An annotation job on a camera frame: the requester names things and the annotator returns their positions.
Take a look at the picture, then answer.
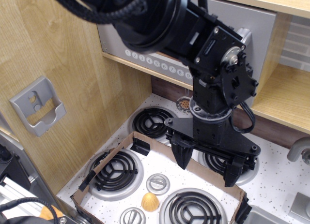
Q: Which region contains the stove burner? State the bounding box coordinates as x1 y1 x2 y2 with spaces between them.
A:
130 107 175 138
198 151 259 186
158 188 228 224
89 149 144 201

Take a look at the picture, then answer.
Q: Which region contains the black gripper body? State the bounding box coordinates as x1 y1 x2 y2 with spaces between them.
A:
164 117 261 170

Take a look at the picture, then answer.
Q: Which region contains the grey toy faucet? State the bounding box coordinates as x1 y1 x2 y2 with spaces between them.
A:
287 137 310 165

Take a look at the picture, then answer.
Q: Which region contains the black braided cable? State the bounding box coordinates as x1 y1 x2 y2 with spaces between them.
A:
0 196 60 224

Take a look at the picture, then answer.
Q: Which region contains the wooden shelf cabinet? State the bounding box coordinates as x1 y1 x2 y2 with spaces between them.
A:
98 0 310 133

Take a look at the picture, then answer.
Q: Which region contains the back right stove burner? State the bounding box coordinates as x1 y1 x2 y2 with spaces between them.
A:
198 151 259 186

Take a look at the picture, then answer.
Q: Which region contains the upper grey stove knob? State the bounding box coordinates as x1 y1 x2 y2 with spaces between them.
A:
146 173 171 195

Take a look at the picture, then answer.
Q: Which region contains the back left stove burner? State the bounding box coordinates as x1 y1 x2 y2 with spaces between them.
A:
130 107 175 138

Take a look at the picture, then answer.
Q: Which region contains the yellow ridged toy dome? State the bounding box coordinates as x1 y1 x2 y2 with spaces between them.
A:
141 192 160 212

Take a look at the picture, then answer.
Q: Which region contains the grey wall phone holder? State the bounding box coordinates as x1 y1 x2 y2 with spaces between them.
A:
9 76 66 137

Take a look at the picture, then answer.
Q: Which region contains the orange round object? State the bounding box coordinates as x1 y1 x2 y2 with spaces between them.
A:
39 206 63 220

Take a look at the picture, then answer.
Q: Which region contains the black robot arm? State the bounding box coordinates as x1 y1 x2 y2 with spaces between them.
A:
56 0 260 187

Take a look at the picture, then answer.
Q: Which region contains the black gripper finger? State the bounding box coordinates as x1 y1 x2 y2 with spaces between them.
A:
224 159 244 187
170 134 194 169

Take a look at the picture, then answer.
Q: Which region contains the grey stove knob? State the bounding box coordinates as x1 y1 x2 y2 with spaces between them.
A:
120 207 146 224
146 173 171 195

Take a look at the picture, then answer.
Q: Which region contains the lower grey stove knob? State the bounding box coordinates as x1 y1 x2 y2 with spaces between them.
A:
120 207 146 224

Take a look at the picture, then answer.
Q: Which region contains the front right stove burner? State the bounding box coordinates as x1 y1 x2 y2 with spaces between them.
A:
158 188 228 224

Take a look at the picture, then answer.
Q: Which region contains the grey toy sink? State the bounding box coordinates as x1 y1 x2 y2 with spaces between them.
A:
247 191 310 224

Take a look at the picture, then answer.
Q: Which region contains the brown cardboard barrier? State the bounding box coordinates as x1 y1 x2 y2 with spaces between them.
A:
71 132 252 224

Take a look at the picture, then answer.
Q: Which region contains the aluminium frame equipment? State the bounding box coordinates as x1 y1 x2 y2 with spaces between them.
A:
0 136 74 224

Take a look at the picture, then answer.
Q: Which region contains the front left stove burner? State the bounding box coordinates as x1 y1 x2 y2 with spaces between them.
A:
89 149 144 201

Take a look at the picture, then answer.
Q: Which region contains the grey toy microwave door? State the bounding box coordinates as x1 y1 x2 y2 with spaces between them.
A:
96 0 278 108

